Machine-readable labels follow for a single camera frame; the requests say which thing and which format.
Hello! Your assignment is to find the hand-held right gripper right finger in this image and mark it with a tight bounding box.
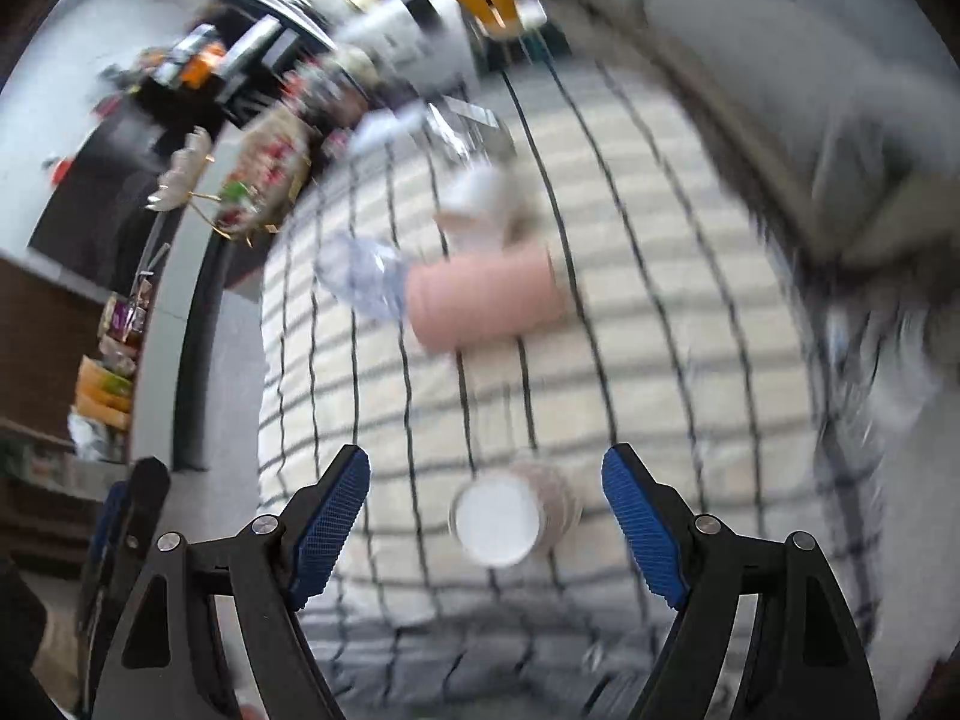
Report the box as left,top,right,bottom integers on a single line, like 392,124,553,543
601,444,880,720

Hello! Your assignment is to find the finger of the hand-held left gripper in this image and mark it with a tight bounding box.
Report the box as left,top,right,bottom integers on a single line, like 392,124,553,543
75,456,172,661

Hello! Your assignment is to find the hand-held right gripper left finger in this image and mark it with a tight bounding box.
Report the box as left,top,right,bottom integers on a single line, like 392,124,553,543
90,444,372,720

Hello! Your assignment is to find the pile of snack packets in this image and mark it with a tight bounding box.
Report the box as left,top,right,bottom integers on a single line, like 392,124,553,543
75,292,151,432

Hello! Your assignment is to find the checked white blanket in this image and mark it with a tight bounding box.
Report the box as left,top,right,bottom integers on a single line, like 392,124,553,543
255,60,886,720

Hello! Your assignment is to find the clear plastic bottle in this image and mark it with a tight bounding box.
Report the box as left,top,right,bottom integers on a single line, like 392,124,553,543
313,231,412,322

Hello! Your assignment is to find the pink cylinder roll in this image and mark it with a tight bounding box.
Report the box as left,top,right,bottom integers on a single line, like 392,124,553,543
405,244,575,353

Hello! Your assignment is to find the black cabinet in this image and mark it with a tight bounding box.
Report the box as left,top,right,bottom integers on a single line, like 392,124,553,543
30,120,197,271

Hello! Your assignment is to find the white flower ornament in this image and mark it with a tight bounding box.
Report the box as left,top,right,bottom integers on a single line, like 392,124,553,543
146,127,215,211

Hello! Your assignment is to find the grey sofa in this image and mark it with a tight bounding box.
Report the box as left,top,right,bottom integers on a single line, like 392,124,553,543
645,0,960,263

